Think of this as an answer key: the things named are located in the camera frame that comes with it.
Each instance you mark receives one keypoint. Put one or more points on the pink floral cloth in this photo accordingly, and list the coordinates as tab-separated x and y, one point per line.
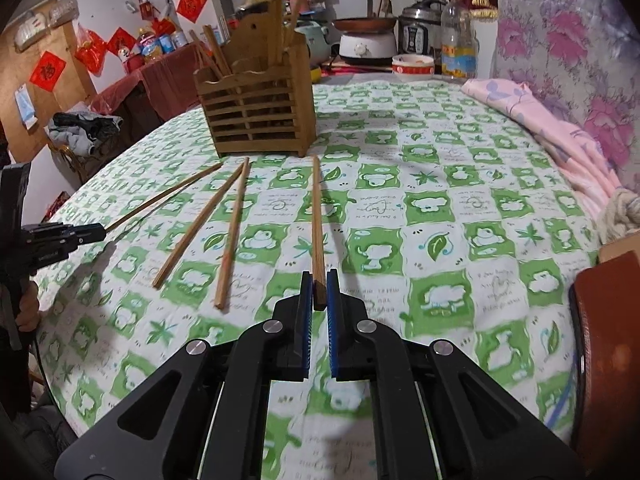
578	156

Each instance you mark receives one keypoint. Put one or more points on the red white bowl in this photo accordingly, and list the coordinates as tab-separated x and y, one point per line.
413	64

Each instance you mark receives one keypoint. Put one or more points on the black electric pressure cooker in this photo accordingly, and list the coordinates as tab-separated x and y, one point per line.
419	30

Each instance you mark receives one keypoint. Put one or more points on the left hand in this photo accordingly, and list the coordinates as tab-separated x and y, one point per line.
28	318

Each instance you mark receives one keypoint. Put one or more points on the clear oil bottle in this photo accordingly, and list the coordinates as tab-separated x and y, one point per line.
459	43

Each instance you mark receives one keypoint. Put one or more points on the red cloth covered cabinet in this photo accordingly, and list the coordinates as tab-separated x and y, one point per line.
168	83

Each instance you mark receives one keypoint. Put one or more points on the wooden chopstick six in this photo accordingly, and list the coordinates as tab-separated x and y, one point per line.
282	35

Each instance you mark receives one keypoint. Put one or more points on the floral plastic wall cover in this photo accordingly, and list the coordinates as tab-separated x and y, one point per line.
580	58

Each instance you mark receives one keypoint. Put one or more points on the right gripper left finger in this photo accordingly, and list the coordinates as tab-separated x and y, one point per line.
203	413

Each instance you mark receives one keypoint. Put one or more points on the wooden chopstick eight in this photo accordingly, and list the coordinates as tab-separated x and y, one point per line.
225	271

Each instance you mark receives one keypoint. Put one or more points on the wooden chopstick nine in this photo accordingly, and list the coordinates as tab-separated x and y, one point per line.
195	226

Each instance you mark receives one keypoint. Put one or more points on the wooden chopstick seven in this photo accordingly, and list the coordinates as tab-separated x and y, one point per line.
318	269

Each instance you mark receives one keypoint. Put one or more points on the wooden chopstick five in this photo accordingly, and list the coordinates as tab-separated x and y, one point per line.
162	195

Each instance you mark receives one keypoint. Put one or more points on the brown leather case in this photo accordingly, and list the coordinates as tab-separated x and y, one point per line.
604	303

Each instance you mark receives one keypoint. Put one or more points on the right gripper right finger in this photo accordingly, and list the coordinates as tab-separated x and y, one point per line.
436	414

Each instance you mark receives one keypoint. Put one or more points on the white electric hot pot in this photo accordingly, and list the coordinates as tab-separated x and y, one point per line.
367	41

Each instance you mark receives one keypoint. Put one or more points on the chair with grey clothes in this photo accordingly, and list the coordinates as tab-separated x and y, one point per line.
87	141

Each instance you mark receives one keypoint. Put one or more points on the wooden chopstick one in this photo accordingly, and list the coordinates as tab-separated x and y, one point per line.
214	59

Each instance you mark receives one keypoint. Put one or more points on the wooden utensil holder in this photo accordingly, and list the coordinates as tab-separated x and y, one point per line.
258	109

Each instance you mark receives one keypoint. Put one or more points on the green patterned tablecloth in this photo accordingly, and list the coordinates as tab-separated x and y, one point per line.
444	216

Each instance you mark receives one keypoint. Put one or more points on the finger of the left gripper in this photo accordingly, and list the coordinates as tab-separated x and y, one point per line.
74	236

